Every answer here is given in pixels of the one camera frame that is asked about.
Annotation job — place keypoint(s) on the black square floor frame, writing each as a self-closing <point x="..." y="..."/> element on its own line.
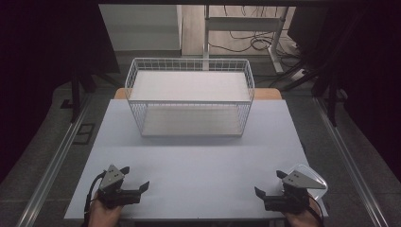
<point x="83" y="134"/>

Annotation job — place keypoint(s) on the metal floor rail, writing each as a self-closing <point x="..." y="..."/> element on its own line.
<point x="350" y="157"/>
<point x="53" y="160"/>

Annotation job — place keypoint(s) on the person's right hand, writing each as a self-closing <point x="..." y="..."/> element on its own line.
<point x="302" y="219"/>

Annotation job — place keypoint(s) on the white cabinet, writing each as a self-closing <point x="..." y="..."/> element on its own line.
<point x="142" y="26"/>

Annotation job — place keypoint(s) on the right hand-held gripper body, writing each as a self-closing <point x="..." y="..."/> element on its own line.
<point x="293" y="195"/>

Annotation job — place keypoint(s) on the white power strip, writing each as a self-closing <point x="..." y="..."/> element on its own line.
<point x="297" y="74"/>

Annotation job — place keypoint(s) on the person's left hand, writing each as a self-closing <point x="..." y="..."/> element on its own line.
<point x="102" y="216"/>

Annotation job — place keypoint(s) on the white metal desk frame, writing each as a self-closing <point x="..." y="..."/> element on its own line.
<point x="242" y="23"/>

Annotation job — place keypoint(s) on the white table cover sheet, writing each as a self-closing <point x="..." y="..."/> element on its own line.
<point x="195" y="164"/>

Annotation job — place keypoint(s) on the black stand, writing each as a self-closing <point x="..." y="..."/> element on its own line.
<point x="331" y="94"/>
<point x="76" y="94"/>

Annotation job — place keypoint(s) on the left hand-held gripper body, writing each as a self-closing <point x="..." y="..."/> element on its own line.
<point x="111" y="183"/>

